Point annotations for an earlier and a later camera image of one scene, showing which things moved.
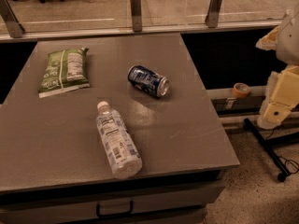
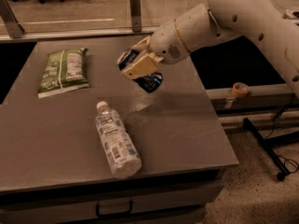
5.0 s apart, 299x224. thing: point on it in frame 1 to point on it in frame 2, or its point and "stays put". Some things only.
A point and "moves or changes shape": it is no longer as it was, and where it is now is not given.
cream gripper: (290, 39) to (167, 42)
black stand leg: (267, 143) stays put
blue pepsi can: (147, 80) moves or changes shape
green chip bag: (65, 69) stays put
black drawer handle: (97, 206) stays put
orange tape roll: (241, 90) stays put
